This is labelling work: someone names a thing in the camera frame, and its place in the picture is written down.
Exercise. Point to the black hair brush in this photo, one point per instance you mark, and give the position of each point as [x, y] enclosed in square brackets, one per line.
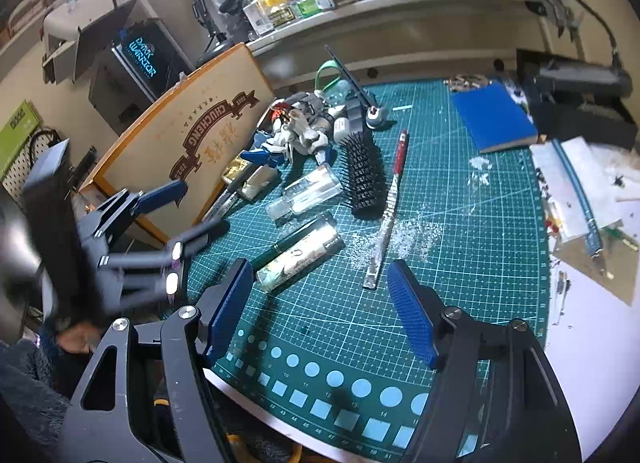
[365, 176]

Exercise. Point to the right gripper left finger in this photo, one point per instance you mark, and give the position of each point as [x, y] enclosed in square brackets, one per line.
[110, 417]

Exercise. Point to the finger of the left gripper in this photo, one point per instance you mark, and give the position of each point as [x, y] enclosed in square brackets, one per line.
[158, 276]
[126, 207]

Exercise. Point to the black box on desk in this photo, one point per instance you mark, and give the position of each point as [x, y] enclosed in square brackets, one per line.
[570, 98]

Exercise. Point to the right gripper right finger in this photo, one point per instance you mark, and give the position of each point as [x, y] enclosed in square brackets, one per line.
[495, 396]

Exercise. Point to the green box on wall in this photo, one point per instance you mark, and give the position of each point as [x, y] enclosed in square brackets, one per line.
[15, 134]

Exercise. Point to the white printer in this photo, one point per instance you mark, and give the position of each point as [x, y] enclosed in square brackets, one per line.
[75, 32]

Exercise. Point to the blue notebook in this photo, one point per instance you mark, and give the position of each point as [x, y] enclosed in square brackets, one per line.
[494, 120]

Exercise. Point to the left hand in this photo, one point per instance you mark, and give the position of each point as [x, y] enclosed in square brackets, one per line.
[80, 338]

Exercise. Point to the clear hand sanitizer bottle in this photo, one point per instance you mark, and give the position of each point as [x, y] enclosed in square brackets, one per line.
[317, 187]

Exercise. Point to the white grey robot model lying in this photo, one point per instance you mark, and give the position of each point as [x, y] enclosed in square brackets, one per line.
[315, 124]

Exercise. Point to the black computer tower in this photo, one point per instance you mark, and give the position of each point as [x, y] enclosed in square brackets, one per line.
[135, 69]

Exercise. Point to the red handled file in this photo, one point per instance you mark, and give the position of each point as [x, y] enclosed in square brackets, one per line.
[370, 281]

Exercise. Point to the cardboard box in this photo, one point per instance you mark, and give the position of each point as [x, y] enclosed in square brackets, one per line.
[191, 133]

